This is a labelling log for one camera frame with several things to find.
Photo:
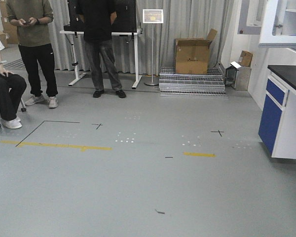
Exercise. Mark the metal box with open lid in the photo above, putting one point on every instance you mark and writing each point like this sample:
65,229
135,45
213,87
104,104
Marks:
237,76

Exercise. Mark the white standing desk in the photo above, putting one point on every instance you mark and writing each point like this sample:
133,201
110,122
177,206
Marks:
75,64

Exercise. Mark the small cardboard box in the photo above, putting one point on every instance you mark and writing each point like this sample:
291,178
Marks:
245,58

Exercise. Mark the stack of metal grates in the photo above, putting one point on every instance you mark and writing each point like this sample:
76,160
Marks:
192,85

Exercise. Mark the white glass-door wall cabinet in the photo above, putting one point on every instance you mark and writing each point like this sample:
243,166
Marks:
278,27

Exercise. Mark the blue and white lab counter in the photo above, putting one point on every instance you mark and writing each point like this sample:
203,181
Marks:
277,128

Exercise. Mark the person in olive shirt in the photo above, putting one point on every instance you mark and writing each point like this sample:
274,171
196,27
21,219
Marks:
31,19

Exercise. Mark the large open cardboard box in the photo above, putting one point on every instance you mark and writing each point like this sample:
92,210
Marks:
192,55

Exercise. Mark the person in black shirt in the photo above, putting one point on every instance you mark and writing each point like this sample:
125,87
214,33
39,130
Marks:
98,17

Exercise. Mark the grey curtain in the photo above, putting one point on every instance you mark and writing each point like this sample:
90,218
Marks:
182,19

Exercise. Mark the stacked cardboard boxes far left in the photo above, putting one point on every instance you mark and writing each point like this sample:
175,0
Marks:
8,33

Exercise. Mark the sign on metal stand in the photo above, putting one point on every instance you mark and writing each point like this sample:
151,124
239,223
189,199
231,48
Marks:
152,17

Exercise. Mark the seated person in white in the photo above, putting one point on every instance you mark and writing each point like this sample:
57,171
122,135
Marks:
12,87

